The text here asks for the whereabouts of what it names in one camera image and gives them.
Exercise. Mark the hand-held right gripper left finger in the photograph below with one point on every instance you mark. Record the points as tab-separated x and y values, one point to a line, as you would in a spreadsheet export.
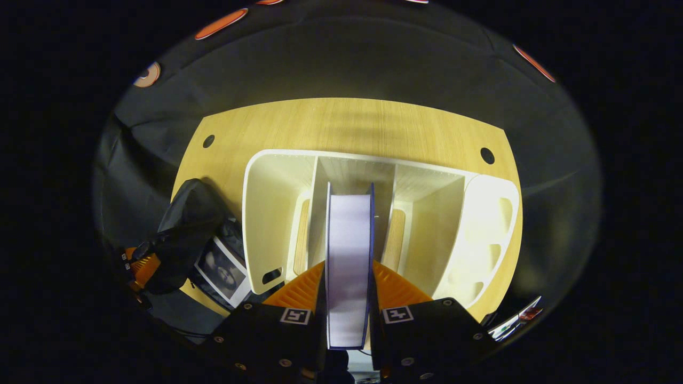
267	341

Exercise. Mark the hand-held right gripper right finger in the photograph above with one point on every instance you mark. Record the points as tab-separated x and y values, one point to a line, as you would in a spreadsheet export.
427	341

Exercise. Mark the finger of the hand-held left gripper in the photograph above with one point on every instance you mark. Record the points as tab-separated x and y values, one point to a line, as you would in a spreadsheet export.
143	269

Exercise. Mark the black schoolbag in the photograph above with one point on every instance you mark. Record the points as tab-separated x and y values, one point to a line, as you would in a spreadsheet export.
187	229

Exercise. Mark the black cover portrait book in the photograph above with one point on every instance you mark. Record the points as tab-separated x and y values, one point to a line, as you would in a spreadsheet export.
224	274

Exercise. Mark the dark blue book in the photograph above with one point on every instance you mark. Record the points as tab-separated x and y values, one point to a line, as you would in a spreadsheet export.
349	266

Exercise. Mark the white bookshelf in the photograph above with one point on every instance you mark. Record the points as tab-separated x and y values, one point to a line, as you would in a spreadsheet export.
277	213

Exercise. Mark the small white cluttered table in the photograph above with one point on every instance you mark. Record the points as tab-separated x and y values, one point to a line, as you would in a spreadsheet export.
515	320

